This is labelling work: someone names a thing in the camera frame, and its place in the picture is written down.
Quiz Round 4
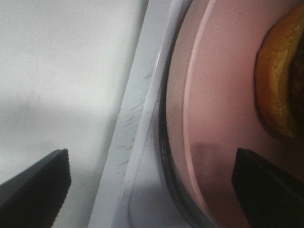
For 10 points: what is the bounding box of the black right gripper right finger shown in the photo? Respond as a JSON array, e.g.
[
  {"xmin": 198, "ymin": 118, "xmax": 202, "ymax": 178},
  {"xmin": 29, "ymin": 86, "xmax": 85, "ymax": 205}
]
[{"xmin": 231, "ymin": 148, "xmax": 304, "ymax": 228}]

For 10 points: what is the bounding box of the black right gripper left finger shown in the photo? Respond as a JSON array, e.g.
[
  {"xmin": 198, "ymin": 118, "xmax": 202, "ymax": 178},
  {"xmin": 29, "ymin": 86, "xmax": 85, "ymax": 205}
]
[{"xmin": 0, "ymin": 149, "xmax": 71, "ymax": 228}]

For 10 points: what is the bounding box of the pink round plate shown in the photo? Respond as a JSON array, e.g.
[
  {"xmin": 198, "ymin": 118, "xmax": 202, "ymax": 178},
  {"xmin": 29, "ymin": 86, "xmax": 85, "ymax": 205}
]
[{"xmin": 166, "ymin": 0, "xmax": 304, "ymax": 228}]

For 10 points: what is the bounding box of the burger with lettuce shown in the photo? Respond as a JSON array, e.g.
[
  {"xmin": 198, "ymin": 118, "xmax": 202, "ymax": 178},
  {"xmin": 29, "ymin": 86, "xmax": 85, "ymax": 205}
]
[{"xmin": 255, "ymin": 3, "xmax": 304, "ymax": 138}]

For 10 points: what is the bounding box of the glass microwave turntable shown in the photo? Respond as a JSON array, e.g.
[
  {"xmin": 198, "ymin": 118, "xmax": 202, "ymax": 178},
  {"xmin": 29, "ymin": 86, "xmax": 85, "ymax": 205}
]
[{"xmin": 159, "ymin": 0, "xmax": 217, "ymax": 228}]

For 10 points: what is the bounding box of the white microwave oven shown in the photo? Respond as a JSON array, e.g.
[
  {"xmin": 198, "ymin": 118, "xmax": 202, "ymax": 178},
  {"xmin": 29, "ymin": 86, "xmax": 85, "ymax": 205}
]
[{"xmin": 89, "ymin": 0, "xmax": 214, "ymax": 228}]

